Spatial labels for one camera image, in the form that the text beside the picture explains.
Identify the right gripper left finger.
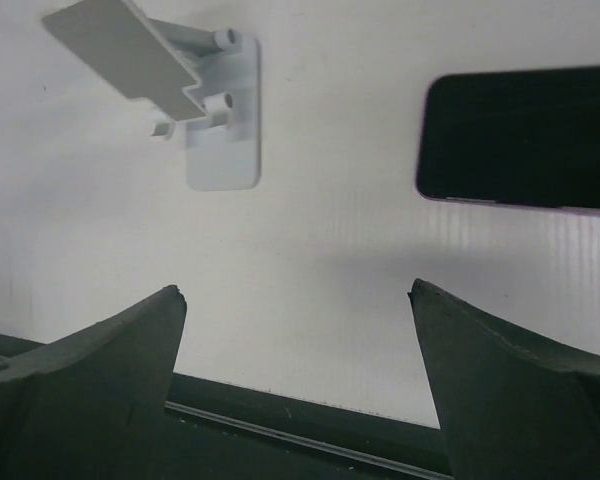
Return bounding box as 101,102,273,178
0,285,186,479

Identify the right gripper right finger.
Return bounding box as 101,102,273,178
409,279,600,479

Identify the silver folding phone stand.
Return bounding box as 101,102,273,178
41,1,261,191

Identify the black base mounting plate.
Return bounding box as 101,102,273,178
0,334,452,479

